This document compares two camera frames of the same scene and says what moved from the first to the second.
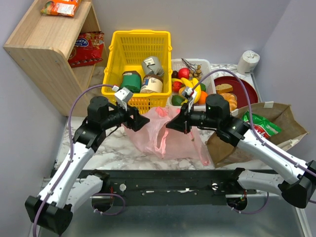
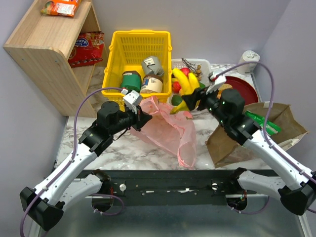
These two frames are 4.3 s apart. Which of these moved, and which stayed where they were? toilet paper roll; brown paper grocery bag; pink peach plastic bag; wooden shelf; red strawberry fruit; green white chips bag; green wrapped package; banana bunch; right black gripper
Moved: right black gripper; banana bunch; pink peach plastic bag
Stayed: green white chips bag; toilet paper roll; green wrapped package; red strawberry fruit; wooden shelf; brown paper grocery bag
